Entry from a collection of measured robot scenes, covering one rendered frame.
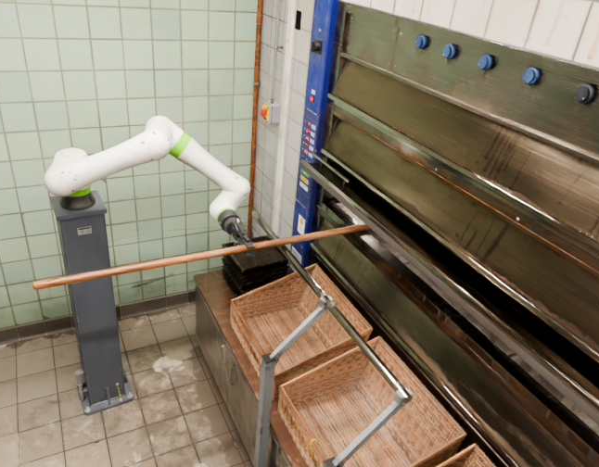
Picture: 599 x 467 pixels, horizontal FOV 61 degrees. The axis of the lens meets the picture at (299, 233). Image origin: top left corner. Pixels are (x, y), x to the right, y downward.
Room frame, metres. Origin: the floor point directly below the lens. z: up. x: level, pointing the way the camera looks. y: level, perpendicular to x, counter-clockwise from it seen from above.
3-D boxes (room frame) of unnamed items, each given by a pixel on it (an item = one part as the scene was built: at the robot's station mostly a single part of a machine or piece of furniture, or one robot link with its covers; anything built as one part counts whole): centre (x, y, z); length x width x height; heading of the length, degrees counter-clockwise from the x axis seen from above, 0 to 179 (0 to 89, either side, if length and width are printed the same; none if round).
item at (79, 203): (2.02, 1.03, 1.23); 0.26 x 0.15 x 0.06; 33
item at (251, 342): (1.87, -0.03, 0.72); 0.56 x 0.49 x 0.28; 29
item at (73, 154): (1.96, 1.00, 1.36); 0.16 x 0.13 x 0.19; 11
